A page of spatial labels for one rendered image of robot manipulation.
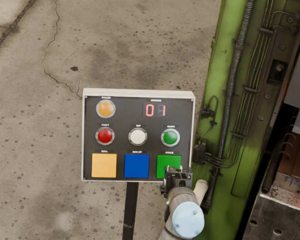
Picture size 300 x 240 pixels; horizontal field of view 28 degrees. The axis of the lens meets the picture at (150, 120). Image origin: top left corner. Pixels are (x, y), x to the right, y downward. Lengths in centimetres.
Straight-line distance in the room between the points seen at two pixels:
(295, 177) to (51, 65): 214
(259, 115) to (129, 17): 227
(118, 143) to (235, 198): 67
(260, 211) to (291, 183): 14
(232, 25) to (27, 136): 176
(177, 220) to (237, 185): 88
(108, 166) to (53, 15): 241
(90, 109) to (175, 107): 26
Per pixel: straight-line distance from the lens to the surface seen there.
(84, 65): 374
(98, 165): 184
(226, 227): 249
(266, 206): 201
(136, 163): 184
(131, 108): 180
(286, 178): 197
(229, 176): 226
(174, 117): 182
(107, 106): 179
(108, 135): 182
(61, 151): 323
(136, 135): 182
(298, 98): 174
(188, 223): 144
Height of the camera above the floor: 242
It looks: 45 degrees down
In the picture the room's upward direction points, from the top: 7 degrees clockwise
